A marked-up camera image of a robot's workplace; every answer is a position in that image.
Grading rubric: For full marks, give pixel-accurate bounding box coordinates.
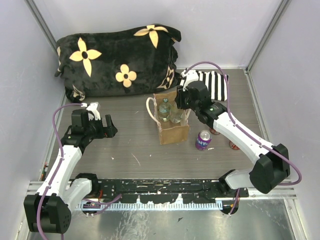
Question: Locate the black white striped cloth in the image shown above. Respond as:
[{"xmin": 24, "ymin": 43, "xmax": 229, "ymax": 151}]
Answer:
[{"xmin": 178, "ymin": 67, "xmax": 230, "ymax": 102}]

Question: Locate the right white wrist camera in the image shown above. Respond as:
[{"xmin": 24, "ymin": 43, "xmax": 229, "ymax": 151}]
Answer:
[{"xmin": 180, "ymin": 69, "xmax": 199, "ymax": 91}]

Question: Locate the lying red Coca-Cola can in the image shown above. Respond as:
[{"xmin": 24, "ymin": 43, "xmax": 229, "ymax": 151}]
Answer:
[{"xmin": 229, "ymin": 140, "xmax": 240, "ymax": 150}]

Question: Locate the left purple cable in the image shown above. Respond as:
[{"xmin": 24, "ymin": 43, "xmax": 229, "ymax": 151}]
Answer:
[{"xmin": 36, "ymin": 102, "xmax": 87, "ymax": 240}]

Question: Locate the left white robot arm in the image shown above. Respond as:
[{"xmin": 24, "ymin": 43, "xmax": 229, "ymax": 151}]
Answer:
[{"xmin": 23, "ymin": 102, "xmax": 118, "ymax": 235}]

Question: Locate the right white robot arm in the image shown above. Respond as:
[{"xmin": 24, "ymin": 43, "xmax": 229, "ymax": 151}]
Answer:
[{"xmin": 175, "ymin": 81, "xmax": 291, "ymax": 197}]

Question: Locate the aluminium front rail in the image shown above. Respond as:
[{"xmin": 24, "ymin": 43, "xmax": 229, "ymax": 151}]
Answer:
[{"xmin": 27, "ymin": 178, "xmax": 298, "ymax": 211}]

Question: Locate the black floral plush blanket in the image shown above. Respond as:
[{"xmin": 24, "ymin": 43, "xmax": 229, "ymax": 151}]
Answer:
[{"xmin": 55, "ymin": 24, "xmax": 182, "ymax": 103}]

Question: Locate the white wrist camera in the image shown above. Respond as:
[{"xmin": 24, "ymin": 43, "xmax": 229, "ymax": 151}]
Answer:
[
  {"xmin": 80, "ymin": 102, "xmax": 101, "ymax": 121},
  {"xmin": 180, "ymin": 69, "xmax": 199, "ymax": 91}
]

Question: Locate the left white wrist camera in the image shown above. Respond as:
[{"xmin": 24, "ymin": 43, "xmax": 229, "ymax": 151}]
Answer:
[{"xmin": 80, "ymin": 102, "xmax": 101, "ymax": 121}]

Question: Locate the clear glass soda bottle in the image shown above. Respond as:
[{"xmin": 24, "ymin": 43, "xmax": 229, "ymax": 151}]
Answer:
[
  {"xmin": 169, "ymin": 104, "xmax": 184, "ymax": 124},
  {"xmin": 158, "ymin": 98, "xmax": 171, "ymax": 122}
]

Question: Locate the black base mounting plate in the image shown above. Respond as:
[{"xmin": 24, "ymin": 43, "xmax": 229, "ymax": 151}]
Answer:
[{"xmin": 84, "ymin": 178, "xmax": 237, "ymax": 204}]

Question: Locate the upright red cola can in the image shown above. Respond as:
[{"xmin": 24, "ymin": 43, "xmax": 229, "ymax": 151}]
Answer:
[{"xmin": 209, "ymin": 128, "xmax": 220, "ymax": 135}]

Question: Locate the purple Fanta can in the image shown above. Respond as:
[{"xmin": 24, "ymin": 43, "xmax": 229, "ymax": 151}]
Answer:
[{"xmin": 195, "ymin": 130, "xmax": 212, "ymax": 151}]

